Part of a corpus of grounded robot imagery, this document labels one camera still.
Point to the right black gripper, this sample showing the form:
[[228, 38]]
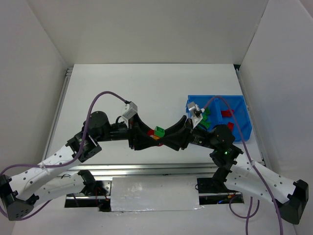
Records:
[[190, 134]]

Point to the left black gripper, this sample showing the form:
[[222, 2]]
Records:
[[132, 136]]

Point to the green small lego brick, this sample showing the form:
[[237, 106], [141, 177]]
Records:
[[159, 132]]

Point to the green lego bricks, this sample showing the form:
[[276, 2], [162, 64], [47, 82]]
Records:
[[207, 112]]

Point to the red arch lego piece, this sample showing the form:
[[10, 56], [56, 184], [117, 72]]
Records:
[[227, 113]]

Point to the red lego brick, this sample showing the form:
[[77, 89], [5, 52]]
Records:
[[230, 125]]

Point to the red flower lego piece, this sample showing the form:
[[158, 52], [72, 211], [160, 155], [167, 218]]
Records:
[[151, 134]]

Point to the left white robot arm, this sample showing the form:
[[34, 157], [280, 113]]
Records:
[[41, 183]]

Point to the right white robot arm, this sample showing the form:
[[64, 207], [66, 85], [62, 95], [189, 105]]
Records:
[[237, 172]]

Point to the blue plastic divided bin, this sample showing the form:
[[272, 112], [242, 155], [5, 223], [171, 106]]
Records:
[[242, 124]]

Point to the silver tape cover plate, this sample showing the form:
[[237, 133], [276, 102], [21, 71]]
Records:
[[157, 193]]

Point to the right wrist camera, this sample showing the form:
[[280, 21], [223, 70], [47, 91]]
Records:
[[195, 112]]

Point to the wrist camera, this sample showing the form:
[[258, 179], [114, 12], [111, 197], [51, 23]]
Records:
[[129, 111], [195, 112]]

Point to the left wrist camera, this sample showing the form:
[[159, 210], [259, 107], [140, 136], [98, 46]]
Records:
[[129, 111]]

